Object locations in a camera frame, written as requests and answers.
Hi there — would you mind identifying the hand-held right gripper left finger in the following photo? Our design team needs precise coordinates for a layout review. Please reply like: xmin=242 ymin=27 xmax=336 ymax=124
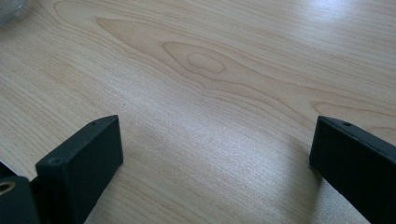
xmin=35 ymin=114 xmax=124 ymax=224

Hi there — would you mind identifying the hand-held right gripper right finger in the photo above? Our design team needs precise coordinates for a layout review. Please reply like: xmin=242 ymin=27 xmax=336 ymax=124
xmin=308 ymin=115 xmax=396 ymax=224

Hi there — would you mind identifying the clear plastic object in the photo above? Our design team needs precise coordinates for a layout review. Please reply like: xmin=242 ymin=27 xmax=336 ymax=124
xmin=0 ymin=0 xmax=31 ymax=27

